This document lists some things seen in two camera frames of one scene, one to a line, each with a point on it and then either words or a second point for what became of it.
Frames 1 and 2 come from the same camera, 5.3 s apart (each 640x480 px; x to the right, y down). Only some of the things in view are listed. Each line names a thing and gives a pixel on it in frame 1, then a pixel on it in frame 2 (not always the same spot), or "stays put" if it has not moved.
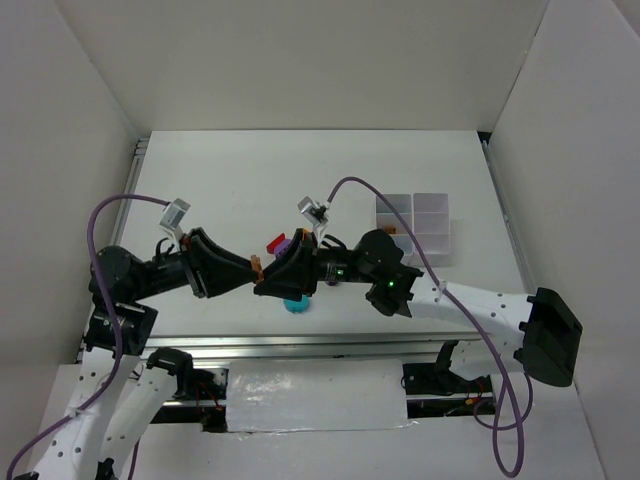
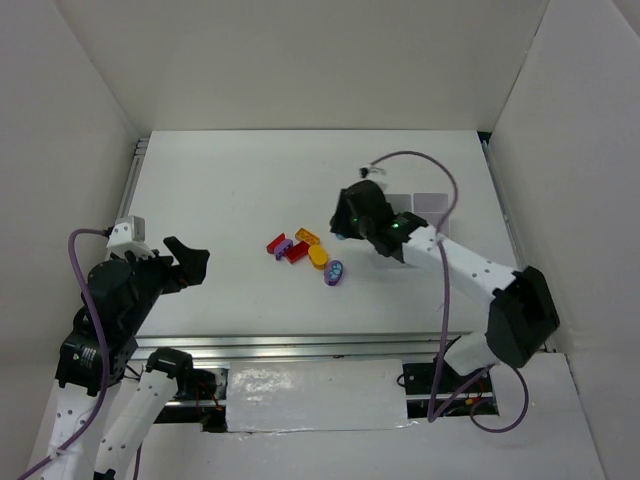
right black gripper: (308, 262) -> (347, 215)
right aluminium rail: (514, 239) stays put
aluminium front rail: (320, 346) stays put
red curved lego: (270, 247) stays put
